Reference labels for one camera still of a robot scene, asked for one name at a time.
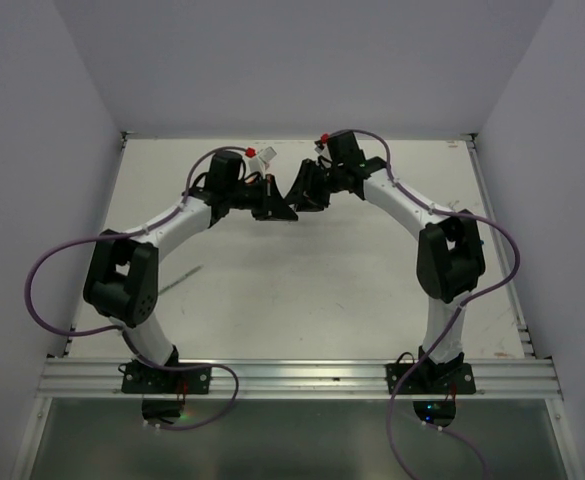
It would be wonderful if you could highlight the aluminium front rail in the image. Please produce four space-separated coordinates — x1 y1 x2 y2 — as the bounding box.
36 358 562 400

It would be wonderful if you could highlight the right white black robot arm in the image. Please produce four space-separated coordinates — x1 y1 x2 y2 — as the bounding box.
285 130 486 393

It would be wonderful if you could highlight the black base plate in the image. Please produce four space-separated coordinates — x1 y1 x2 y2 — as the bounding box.
118 361 211 395
397 361 477 395

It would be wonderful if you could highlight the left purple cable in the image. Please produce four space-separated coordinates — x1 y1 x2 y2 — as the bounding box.
24 143 241 432

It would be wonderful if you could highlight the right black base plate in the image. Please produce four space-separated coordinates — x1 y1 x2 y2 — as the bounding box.
397 361 477 395

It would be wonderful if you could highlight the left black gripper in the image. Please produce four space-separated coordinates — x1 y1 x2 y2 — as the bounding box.
226 173 297 221

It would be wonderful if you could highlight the purple cable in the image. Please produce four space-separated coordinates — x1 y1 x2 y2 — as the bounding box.
386 128 523 480
24 143 241 432

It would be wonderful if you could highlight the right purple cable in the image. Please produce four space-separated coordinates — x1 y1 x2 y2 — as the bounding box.
386 128 523 480

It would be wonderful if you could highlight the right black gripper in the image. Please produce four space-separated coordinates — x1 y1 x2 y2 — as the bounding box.
284 157 344 211

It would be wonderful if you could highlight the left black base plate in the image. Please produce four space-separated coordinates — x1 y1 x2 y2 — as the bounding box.
118 361 211 395

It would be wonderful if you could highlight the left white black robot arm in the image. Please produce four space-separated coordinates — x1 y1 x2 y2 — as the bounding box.
83 146 298 393

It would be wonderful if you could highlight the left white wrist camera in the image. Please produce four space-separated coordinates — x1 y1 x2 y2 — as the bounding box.
245 147 277 176

